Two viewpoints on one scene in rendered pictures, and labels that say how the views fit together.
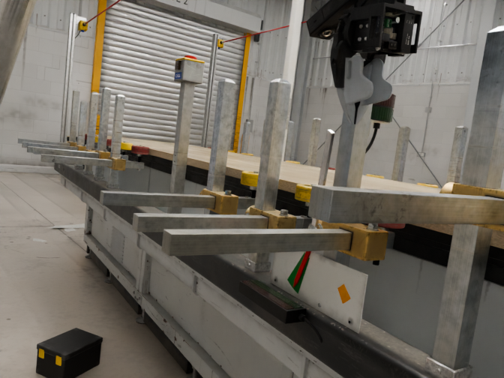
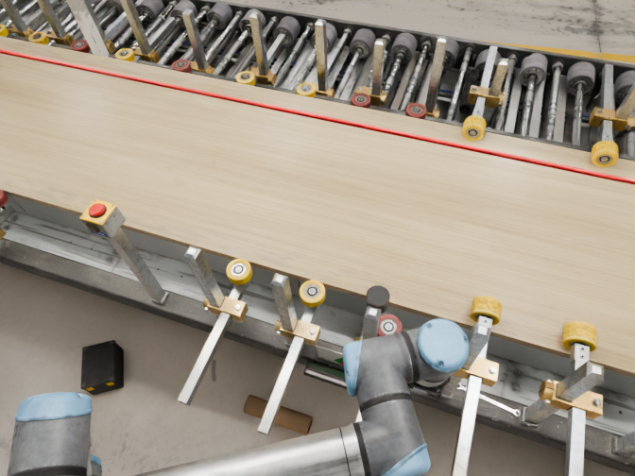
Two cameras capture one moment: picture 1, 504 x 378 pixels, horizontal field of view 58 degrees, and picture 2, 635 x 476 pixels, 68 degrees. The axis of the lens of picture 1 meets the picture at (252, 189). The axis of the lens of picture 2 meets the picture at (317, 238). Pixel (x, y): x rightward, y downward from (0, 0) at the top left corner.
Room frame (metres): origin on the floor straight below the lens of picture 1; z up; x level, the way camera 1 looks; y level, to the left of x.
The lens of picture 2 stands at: (0.49, 0.20, 2.18)
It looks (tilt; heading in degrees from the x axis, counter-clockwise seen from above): 56 degrees down; 326
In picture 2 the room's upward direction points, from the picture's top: 5 degrees counter-clockwise
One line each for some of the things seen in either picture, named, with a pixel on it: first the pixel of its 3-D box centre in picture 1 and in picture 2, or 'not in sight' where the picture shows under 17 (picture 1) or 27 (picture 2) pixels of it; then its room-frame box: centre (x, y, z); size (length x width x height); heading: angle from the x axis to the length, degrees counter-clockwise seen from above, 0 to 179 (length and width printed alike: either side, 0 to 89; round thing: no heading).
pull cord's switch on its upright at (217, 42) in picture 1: (211, 103); not in sight; (3.79, 0.42, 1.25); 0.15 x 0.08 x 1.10; 33
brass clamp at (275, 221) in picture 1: (268, 221); (297, 330); (1.02, -0.05, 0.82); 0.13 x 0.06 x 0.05; 33
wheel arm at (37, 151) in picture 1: (82, 154); not in sight; (2.21, 0.84, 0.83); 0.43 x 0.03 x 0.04; 123
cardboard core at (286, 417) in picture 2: not in sight; (278, 415); (1.05, 0.11, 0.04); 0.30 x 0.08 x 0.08; 33
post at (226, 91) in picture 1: (217, 168); (213, 292); (1.24, 0.10, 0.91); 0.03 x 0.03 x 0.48; 33
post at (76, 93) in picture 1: (73, 127); not in sight; (2.93, 1.18, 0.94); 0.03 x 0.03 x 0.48; 33
